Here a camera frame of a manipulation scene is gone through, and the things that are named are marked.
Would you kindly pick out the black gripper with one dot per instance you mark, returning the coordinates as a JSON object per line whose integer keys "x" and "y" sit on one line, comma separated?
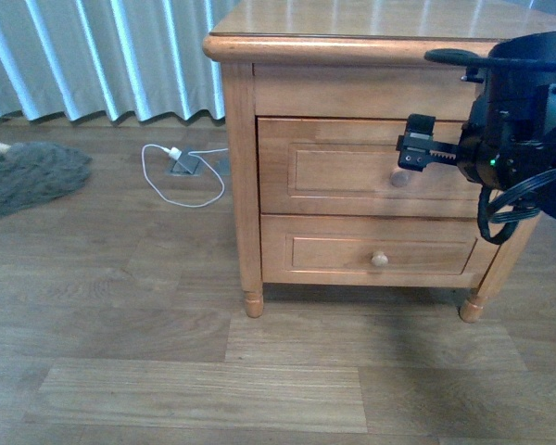
{"x": 497, "y": 145}

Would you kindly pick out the wooden drawer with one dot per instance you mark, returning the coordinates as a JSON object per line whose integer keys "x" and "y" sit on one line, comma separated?
{"x": 371, "y": 251}
{"x": 350, "y": 167}

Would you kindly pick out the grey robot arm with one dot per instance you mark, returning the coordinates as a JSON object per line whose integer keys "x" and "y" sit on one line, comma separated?
{"x": 521, "y": 68}

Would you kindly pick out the white floor charger plug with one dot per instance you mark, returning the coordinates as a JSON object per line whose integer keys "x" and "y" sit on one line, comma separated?
{"x": 174, "y": 153}

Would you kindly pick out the wooden nightstand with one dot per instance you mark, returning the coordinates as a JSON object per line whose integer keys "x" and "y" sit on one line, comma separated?
{"x": 353, "y": 60}

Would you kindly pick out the closed metal floor plate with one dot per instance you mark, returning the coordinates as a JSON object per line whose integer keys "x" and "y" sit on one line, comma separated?
{"x": 223, "y": 167}

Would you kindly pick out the open metal floor socket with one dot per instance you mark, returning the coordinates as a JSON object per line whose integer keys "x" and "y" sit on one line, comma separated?
{"x": 189, "y": 164}

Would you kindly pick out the grey mop head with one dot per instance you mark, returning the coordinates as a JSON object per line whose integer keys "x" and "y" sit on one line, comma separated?
{"x": 35, "y": 173}

